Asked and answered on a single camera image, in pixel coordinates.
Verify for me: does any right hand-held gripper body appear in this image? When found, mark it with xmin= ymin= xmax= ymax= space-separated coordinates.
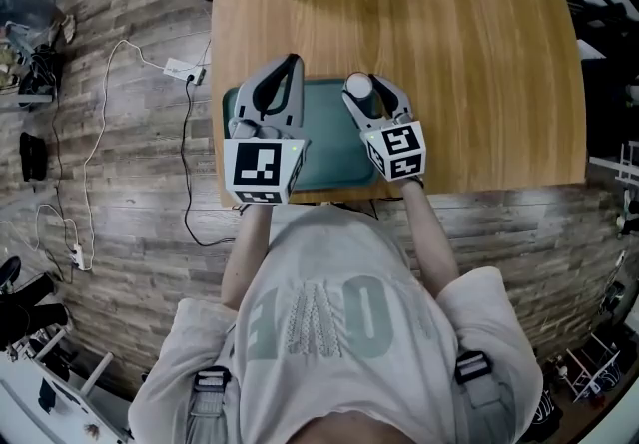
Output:
xmin=358 ymin=111 xmax=427 ymax=183

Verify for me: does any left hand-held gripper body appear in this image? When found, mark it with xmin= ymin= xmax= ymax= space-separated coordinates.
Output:
xmin=223 ymin=115 xmax=314 ymax=207

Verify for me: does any white cup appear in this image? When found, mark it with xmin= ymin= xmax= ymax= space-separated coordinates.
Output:
xmin=344 ymin=72 xmax=378 ymax=120

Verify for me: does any green rectangular dish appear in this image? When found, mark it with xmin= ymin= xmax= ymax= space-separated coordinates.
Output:
xmin=221 ymin=77 xmax=380 ymax=192

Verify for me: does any person's right forearm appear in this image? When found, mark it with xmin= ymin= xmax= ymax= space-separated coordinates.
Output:
xmin=397 ymin=176 xmax=461 ymax=301

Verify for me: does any person's left forearm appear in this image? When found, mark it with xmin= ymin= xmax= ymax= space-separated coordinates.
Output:
xmin=219 ymin=202 xmax=275 ymax=311

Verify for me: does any person's white printed shirt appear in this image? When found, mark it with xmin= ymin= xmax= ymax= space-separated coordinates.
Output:
xmin=127 ymin=205 xmax=545 ymax=444

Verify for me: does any small white power strip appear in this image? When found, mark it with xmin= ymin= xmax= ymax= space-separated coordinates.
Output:
xmin=68 ymin=242 xmax=87 ymax=272

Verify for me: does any black flat object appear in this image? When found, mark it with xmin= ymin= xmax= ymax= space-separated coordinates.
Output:
xmin=18 ymin=131 xmax=50 ymax=184

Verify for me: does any grey waste bin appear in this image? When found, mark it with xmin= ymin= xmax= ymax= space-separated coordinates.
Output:
xmin=0 ymin=0 xmax=66 ymax=54

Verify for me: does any black office chair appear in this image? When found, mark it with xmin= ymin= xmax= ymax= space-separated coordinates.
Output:
xmin=0 ymin=254 xmax=71 ymax=353

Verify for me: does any white desk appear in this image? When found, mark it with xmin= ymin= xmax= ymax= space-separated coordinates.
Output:
xmin=0 ymin=356 xmax=132 ymax=444

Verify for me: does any black cable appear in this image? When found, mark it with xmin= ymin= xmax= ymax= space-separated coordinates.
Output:
xmin=180 ymin=74 xmax=237 ymax=249

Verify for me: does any white cable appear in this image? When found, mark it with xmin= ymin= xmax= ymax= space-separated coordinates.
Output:
xmin=0 ymin=37 xmax=174 ymax=273

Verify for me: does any grey harness strap with buckle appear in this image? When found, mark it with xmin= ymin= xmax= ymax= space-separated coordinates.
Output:
xmin=187 ymin=365 xmax=234 ymax=444
xmin=452 ymin=350 xmax=518 ymax=444

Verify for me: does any white wire rack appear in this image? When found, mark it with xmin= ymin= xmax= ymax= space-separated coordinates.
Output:
xmin=563 ymin=331 xmax=625 ymax=406

